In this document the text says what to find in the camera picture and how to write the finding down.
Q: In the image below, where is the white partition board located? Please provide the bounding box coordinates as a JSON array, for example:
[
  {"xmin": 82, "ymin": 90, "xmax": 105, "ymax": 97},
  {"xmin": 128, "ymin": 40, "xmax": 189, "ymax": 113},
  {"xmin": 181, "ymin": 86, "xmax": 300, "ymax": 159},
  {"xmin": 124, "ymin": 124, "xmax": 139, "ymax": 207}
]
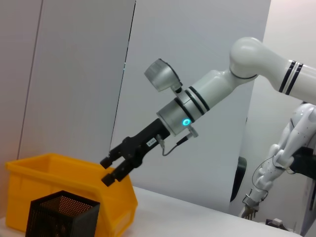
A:
[{"xmin": 108, "ymin": 0, "xmax": 272, "ymax": 218}]

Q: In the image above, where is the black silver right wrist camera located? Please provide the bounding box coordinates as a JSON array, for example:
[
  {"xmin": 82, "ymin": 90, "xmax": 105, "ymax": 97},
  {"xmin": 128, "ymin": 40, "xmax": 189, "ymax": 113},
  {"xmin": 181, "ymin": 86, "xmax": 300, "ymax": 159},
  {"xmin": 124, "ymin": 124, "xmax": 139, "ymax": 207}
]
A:
[{"xmin": 144, "ymin": 58, "xmax": 183, "ymax": 94}]

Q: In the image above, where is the black mesh pen holder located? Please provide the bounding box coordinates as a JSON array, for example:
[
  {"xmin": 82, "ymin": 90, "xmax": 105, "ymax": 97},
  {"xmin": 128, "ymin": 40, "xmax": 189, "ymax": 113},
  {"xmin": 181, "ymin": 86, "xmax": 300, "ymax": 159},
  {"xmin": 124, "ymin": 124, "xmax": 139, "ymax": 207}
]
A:
[{"xmin": 25, "ymin": 190, "xmax": 101, "ymax": 237}]

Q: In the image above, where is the white humanoid robot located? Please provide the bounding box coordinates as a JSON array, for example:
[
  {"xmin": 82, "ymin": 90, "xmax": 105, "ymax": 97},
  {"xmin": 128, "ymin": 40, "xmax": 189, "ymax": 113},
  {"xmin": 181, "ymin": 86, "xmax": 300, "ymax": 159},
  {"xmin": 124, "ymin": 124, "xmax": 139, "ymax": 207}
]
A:
[{"xmin": 240, "ymin": 102, "xmax": 316, "ymax": 220}]

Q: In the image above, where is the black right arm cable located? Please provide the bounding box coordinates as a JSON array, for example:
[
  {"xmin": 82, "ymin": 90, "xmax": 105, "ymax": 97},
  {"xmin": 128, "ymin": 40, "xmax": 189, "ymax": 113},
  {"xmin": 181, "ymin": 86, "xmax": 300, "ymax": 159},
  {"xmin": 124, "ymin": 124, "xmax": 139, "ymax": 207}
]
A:
[{"xmin": 155, "ymin": 124, "xmax": 199, "ymax": 158}]

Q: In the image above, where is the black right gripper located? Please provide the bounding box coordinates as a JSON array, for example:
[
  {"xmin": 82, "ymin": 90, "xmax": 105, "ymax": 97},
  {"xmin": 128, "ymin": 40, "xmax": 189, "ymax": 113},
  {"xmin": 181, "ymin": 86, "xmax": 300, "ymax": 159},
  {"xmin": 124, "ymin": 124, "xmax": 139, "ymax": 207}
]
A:
[{"xmin": 100, "ymin": 118, "xmax": 171, "ymax": 187}]

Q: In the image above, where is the yellow plastic bin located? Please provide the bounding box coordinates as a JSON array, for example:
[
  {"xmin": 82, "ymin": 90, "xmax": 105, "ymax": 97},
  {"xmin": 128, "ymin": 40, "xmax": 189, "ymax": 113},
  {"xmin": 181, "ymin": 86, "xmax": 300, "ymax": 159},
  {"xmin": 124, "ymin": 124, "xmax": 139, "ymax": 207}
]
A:
[{"xmin": 4, "ymin": 153, "xmax": 138, "ymax": 237}]

